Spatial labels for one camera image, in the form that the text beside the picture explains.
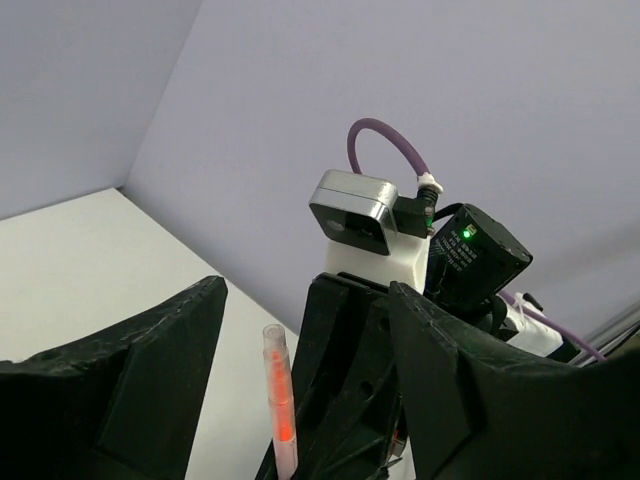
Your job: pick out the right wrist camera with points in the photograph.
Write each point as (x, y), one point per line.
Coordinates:
(374, 233)

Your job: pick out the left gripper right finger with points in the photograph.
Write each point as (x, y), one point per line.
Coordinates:
(478, 408)

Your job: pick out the orange red thin pen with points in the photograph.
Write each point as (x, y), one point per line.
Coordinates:
(281, 400)

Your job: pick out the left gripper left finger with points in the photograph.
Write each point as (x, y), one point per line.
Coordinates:
(121, 403)

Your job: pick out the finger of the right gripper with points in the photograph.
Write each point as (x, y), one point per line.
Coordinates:
(345, 385)

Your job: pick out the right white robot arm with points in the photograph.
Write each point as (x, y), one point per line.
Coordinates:
(471, 259)

